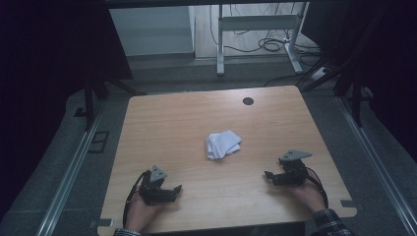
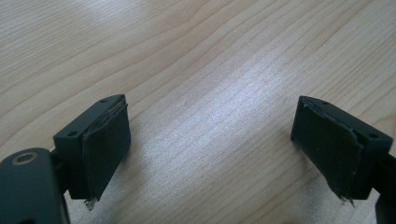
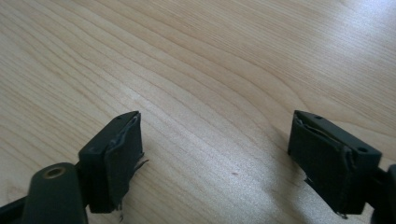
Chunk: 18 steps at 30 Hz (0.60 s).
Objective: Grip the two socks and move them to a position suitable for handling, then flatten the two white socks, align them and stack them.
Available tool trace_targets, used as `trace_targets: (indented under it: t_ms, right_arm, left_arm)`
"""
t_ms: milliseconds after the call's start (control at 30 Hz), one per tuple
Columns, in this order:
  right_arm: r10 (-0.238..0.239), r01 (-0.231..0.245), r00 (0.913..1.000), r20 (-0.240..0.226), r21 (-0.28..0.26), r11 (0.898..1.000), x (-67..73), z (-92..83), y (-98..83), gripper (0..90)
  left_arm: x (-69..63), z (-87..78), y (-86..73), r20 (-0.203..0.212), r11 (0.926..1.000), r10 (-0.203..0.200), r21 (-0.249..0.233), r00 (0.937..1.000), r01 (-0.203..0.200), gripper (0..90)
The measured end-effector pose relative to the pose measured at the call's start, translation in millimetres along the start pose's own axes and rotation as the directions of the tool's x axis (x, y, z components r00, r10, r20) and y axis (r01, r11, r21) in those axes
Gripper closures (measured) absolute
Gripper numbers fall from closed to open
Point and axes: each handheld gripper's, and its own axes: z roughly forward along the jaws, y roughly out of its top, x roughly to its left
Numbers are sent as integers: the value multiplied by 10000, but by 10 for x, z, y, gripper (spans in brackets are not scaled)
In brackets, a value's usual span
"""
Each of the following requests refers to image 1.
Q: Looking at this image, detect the aluminium floor rail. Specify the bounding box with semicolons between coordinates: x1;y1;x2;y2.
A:
336;95;417;236
34;101;106;236

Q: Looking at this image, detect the black square floor frame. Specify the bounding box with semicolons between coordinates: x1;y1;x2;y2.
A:
87;130;110;154

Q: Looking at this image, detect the dark curtain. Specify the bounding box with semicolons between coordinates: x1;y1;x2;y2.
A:
0;0;134;210
301;0;417;155

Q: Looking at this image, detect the white power strip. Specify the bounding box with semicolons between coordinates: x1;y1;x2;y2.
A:
309;66;329;82

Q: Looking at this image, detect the white metal desk frame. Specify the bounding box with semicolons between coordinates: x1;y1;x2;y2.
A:
215;1;311;78

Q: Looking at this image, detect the right hand-held gripper black cable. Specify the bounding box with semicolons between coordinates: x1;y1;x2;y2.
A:
304;166;330;209

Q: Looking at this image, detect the black floor cable tangle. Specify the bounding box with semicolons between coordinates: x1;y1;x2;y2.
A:
209;3;324;68

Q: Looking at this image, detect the black metal stand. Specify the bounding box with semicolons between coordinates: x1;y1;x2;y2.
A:
82;70;148;132
333;62;376;129

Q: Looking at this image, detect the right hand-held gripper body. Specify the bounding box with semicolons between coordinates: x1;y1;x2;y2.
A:
274;149;314;187

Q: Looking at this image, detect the hand-held gripper black cable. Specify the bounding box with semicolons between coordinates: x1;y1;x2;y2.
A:
304;166;330;209
122;170;148;229

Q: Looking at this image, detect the person's right hand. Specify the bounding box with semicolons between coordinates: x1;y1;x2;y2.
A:
287;178;328;214

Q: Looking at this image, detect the white cloth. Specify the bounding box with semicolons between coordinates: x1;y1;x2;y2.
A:
206;130;243;161

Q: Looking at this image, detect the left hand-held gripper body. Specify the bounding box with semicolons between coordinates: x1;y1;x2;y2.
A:
138;164;175;207

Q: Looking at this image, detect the person's left hand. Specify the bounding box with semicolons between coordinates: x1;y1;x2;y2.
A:
125;193;166;234

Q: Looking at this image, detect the left hand-held gripper black cable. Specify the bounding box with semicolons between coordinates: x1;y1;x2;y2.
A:
122;170;148;229

